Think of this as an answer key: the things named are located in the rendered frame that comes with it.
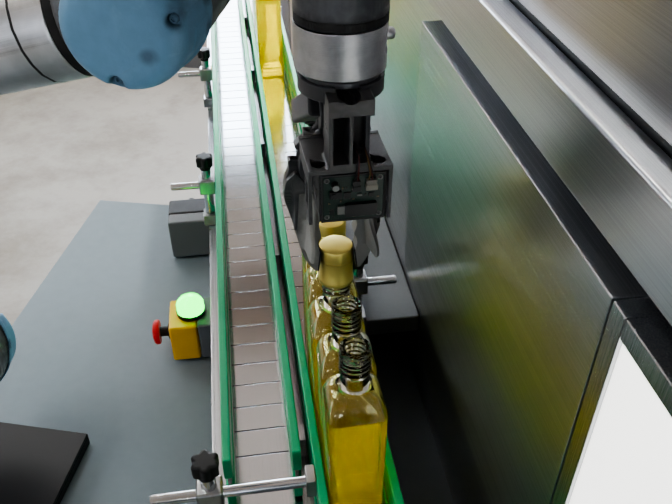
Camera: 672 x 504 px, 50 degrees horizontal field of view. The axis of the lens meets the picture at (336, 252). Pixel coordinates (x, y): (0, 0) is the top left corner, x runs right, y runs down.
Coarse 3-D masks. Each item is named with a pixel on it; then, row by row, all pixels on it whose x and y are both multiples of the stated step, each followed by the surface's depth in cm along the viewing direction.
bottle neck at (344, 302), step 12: (336, 300) 69; (348, 300) 70; (336, 312) 68; (348, 312) 68; (360, 312) 69; (336, 324) 69; (348, 324) 69; (360, 324) 70; (336, 336) 70; (348, 336) 70
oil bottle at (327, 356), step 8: (328, 336) 73; (320, 344) 73; (328, 344) 72; (320, 352) 72; (328, 352) 71; (336, 352) 71; (320, 360) 72; (328, 360) 71; (336, 360) 70; (320, 368) 72; (328, 368) 71; (336, 368) 70; (320, 376) 72; (328, 376) 71; (320, 384) 73; (320, 392) 74; (320, 400) 75; (320, 408) 76; (320, 416) 77; (320, 424) 78; (320, 432) 79; (320, 440) 80
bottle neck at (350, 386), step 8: (352, 336) 65; (360, 336) 65; (344, 344) 65; (352, 344) 66; (360, 344) 65; (368, 344) 65; (344, 352) 64; (352, 352) 66; (360, 352) 66; (368, 352) 64; (344, 360) 64; (352, 360) 63; (360, 360) 64; (368, 360) 64; (344, 368) 65; (352, 368) 64; (360, 368) 64; (368, 368) 65; (344, 376) 65; (352, 376) 65; (360, 376) 65; (368, 376) 66; (344, 384) 66; (352, 384) 65; (360, 384) 65; (368, 384) 66; (352, 392) 66; (360, 392) 66
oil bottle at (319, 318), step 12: (312, 312) 77; (324, 312) 76; (312, 324) 76; (324, 324) 75; (312, 336) 77; (312, 348) 78; (312, 360) 80; (312, 372) 81; (312, 384) 83; (312, 396) 85
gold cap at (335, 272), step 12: (324, 240) 72; (336, 240) 72; (348, 240) 72; (324, 252) 71; (336, 252) 71; (348, 252) 71; (324, 264) 72; (336, 264) 71; (348, 264) 72; (324, 276) 73; (336, 276) 72; (348, 276) 73; (336, 288) 73
